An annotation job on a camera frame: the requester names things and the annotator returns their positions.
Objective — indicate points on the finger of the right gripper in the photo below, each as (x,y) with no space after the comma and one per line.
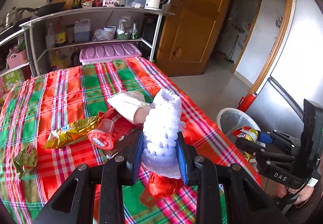
(264,137)

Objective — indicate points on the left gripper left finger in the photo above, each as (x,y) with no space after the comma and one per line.
(133,163)

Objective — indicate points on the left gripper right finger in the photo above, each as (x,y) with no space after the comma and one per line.
(185,161)

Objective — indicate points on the white foam fruit net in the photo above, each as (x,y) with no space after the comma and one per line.
(160,130)

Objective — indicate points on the red plastic bag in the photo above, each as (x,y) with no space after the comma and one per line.
(159,187)

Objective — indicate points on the red lidded plastic cup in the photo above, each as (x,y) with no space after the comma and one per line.
(102,136)

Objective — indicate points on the gold snack wrapper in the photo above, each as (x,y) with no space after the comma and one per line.
(72,133)

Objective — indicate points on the white trash bin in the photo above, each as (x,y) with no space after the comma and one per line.
(230,119)

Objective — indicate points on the metal kitchen shelf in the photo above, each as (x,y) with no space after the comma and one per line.
(103,29)

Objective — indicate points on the person right hand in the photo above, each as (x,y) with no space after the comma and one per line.
(303,195)

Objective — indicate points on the red flat wrapper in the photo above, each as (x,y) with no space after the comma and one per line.
(122,126)

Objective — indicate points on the silver refrigerator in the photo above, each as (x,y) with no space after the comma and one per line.
(297,75)

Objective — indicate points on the red thermos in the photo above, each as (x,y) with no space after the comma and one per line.
(245,102)

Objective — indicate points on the plaid tablecloth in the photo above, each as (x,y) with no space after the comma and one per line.
(55,122)

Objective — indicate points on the green pea snack bag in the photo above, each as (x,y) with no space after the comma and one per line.
(26,160)

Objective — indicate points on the wooden door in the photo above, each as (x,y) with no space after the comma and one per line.
(189,35)

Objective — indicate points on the dark liquid jug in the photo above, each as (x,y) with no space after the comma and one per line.
(82,30)

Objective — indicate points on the yellow label oil bottle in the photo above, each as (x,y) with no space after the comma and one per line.
(60,34)

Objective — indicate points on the pink basket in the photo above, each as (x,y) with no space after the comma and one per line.
(15,58)

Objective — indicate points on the black frying pan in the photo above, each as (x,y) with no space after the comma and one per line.
(47,9)

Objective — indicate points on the steel pot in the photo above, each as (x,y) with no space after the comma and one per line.
(12,17)

